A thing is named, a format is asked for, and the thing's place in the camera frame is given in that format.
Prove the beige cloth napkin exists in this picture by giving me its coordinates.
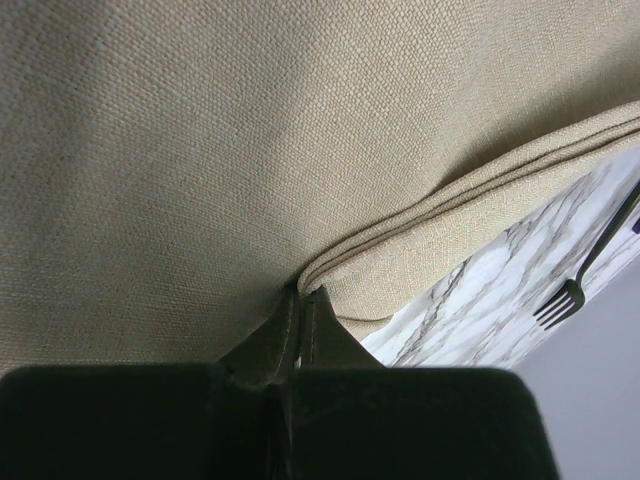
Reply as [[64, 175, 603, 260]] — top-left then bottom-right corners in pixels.
[[1, 1, 639, 371]]

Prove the silver fork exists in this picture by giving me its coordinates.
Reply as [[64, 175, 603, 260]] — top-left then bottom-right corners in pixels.
[[533, 182, 639, 331]]

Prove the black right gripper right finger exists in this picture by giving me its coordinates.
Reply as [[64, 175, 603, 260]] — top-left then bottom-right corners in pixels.
[[289, 289, 558, 479]]

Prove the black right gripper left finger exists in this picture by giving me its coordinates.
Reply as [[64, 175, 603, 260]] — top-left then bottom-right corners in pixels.
[[1, 291, 300, 479]]

